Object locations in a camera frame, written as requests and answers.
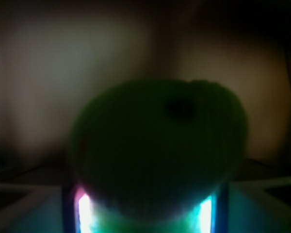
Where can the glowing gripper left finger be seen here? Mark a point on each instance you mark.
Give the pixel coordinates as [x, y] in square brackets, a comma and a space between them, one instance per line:
[78, 212]

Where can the green plush frog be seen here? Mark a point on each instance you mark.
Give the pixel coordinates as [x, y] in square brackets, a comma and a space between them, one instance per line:
[153, 149]

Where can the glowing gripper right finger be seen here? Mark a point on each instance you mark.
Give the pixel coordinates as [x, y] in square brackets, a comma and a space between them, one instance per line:
[211, 215]

